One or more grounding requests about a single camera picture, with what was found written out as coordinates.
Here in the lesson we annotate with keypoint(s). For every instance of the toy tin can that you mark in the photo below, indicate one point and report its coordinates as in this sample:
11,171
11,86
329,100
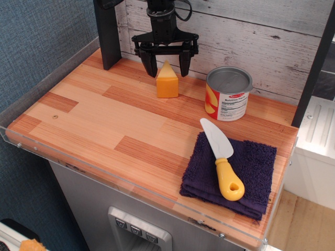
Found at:
227,92

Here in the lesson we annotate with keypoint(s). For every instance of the clear acrylic table guard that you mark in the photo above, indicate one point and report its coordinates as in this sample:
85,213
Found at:
110,125

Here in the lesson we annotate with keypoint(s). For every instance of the dark left shelf post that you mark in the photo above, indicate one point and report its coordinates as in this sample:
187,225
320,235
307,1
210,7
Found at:
107,31

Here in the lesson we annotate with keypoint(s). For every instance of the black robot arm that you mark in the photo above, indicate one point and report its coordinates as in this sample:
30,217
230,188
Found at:
165,6

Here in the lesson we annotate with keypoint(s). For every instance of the yellow cheese wedge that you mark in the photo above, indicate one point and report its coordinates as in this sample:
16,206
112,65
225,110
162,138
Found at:
167,82

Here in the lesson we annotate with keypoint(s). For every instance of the white toy sink unit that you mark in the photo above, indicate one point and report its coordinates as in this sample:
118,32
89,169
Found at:
310,173

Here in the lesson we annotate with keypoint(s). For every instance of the silver dispenser button panel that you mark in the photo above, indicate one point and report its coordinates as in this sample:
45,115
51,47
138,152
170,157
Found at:
133,233

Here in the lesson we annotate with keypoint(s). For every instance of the toy knife yellow handle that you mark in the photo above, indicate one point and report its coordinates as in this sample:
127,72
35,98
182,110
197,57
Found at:
222,159

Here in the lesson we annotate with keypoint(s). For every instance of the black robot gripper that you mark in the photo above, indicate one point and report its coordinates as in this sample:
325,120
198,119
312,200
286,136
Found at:
164,39

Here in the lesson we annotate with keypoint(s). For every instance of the dark shelf post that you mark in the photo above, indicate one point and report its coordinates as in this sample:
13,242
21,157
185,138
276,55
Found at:
316,67
107,31

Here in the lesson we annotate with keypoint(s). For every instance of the orange sponge piece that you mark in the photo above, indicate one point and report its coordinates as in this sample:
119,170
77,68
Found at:
31,245

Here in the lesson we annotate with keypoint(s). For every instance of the folded purple towel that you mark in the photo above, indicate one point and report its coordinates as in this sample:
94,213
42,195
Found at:
252,162

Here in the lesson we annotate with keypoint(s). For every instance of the grey toy fridge cabinet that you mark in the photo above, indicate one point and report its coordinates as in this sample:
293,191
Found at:
90,200

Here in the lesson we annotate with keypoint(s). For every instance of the dark right shelf post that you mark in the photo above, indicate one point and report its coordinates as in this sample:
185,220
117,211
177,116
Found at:
316,67

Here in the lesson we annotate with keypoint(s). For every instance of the white black corner object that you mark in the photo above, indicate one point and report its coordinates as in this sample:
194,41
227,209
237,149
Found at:
13,233

